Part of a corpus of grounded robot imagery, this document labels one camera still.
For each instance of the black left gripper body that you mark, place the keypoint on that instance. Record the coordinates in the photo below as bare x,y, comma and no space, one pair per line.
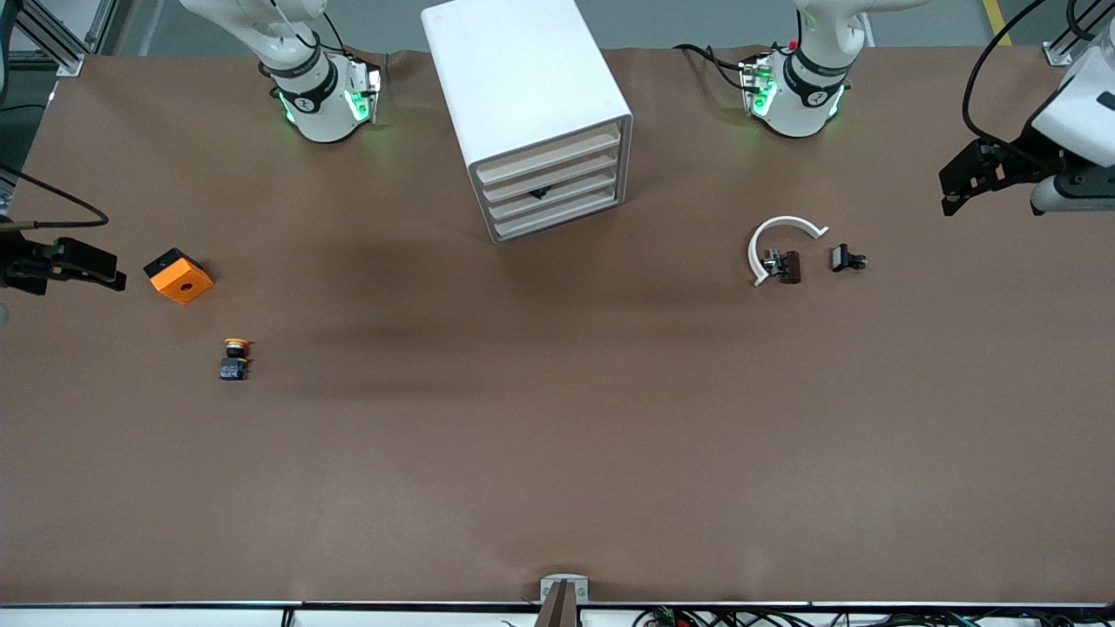
1026,155

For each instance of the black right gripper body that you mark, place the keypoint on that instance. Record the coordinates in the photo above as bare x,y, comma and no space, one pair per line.
16,259

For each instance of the yellow capped push button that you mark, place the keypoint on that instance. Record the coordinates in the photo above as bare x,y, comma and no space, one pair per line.
233,359

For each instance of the grey plastic tray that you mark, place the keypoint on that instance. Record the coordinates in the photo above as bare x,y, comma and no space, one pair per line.
550,150

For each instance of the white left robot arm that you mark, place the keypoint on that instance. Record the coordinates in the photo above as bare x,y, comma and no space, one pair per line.
797,96

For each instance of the orange square block with hole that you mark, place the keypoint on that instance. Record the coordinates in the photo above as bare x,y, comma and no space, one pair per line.
183,280

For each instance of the small black clip part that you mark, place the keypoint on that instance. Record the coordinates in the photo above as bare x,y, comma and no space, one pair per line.
841,258

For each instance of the white curved plastic clamp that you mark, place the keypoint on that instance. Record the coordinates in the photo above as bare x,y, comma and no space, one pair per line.
791,220

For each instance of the brown table mat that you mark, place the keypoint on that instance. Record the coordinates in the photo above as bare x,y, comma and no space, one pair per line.
557,435

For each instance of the aluminium frame post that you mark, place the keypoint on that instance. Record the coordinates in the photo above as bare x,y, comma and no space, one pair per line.
1058,52
74,39

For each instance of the silver table edge rail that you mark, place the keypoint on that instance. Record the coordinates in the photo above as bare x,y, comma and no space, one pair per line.
261,603

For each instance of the grey metal bracket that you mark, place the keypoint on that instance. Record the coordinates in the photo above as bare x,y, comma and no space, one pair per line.
564,582

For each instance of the brown wooden post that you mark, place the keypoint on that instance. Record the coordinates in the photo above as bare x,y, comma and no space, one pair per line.
557,610

